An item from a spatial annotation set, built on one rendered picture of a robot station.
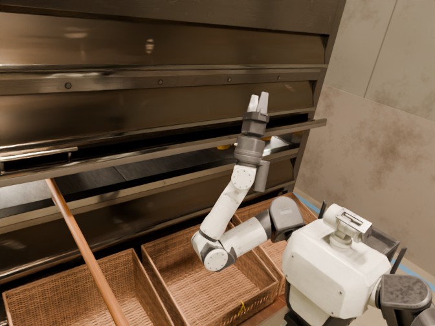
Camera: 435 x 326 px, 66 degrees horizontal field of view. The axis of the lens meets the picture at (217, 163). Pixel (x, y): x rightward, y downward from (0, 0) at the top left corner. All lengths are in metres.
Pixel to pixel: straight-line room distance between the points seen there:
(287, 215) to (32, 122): 0.91
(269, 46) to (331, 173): 2.43
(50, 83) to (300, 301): 1.07
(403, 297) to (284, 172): 1.44
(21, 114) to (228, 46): 0.89
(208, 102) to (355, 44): 2.40
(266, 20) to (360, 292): 1.24
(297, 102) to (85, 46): 1.25
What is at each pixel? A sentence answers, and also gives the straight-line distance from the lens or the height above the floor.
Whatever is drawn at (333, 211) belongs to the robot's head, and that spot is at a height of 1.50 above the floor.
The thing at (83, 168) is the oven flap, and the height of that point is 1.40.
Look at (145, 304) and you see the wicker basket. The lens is 1.78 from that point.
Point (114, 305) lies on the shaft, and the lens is 1.04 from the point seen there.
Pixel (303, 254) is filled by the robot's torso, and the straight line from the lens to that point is 1.04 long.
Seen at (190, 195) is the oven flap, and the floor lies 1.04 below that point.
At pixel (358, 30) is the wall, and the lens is 3.77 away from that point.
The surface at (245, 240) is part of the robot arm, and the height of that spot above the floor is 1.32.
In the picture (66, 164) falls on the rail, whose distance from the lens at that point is 1.23.
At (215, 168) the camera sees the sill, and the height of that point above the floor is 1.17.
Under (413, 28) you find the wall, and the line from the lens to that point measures 3.53.
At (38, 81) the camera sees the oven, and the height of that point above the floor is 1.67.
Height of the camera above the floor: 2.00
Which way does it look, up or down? 26 degrees down
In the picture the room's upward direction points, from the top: 9 degrees clockwise
